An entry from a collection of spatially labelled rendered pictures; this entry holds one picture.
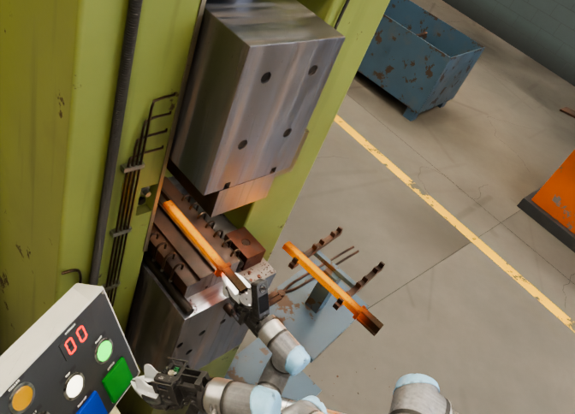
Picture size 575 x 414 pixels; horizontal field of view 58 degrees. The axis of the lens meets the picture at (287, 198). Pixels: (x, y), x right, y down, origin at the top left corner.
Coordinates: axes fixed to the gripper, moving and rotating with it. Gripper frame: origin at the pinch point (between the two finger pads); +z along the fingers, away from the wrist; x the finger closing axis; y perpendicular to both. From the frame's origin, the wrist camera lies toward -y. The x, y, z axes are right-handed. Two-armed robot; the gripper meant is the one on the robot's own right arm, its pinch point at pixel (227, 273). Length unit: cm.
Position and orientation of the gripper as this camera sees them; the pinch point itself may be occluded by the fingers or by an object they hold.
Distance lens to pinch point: 160.1
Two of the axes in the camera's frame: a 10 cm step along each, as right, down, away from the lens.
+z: -6.5, -6.4, 4.1
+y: -3.2, 7.2, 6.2
